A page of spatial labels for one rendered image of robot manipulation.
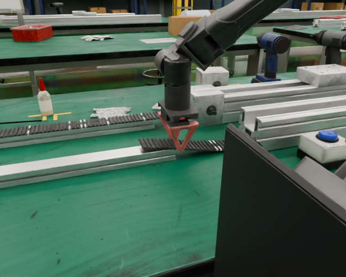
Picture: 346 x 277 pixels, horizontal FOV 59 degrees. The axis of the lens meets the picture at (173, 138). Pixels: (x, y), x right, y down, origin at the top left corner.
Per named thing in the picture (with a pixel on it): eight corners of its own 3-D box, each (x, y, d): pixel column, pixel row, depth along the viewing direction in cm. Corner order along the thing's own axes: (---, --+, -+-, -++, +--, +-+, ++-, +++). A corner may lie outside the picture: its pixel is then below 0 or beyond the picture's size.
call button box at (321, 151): (319, 173, 66) (325, 147, 63) (290, 153, 74) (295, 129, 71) (349, 167, 68) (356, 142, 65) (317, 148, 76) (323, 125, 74)
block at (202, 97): (197, 131, 86) (198, 99, 82) (182, 115, 96) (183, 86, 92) (225, 127, 88) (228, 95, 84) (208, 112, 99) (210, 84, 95)
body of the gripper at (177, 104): (183, 105, 74) (183, 75, 70) (199, 120, 65) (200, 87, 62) (157, 107, 72) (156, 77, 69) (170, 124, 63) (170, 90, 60)
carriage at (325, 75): (316, 95, 96) (320, 74, 93) (293, 86, 106) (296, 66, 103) (355, 90, 101) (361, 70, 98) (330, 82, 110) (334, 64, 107)
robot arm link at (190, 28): (196, 21, 59) (223, 51, 63) (178, 16, 69) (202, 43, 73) (154, 67, 61) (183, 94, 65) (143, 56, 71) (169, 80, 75)
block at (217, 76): (202, 100, 109) (204, 75, 105) (195, 91, 119) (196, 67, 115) (229, 99, 111) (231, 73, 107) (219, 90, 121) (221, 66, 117)
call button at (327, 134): (325, 145, 66) (327, 137, 65) (312, 138, 69) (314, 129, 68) (340, 143, 67) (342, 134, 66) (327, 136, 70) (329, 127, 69)
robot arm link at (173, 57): (168, 57, 59) (195, 56, 61) (160, 51, 65) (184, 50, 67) (168, 91, 62) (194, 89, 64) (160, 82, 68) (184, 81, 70)
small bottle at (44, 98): (45, 111, 99) (38, 76, 94) (55, 112, 99) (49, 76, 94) (38, 116, 96) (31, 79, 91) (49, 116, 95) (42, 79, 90)
